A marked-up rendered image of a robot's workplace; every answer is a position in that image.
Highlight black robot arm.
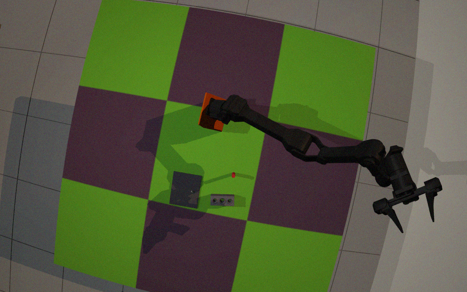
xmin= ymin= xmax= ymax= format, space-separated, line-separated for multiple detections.
xmin=206 ymin=94 xmax=407 ymax=187

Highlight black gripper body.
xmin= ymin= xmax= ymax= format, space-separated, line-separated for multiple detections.
xmin=373 ymin=168 xmax=442 ymax=214

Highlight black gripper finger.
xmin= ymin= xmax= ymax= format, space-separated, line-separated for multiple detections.
xmin=381 ymin=207 xmax=403 ymax=233
xmin=426 ymin=190 xmax=437 ymax=222

